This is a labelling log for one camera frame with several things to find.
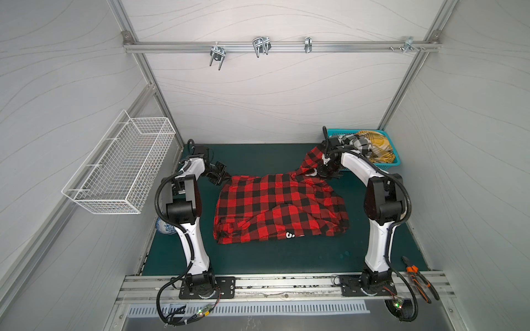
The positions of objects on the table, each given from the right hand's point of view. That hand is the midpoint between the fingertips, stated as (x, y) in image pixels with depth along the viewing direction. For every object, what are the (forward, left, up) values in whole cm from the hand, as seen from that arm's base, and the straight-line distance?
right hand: (323, 172), depth 98 cm
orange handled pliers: (-42, -31, -7) cm, 53 cm away
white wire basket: (-24, +76, +25) cm, 83 cm away
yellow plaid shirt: (+14, -31, +2) cm, 34 cm away
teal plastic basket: (+28, -7, 0) cm, 29 cm away
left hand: (-1, +43, 0) cm, 43 cm away
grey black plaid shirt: (+17, -20, +5) cm, 26 cm away
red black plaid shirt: (-18, +23, -4) cm, 30 cm away
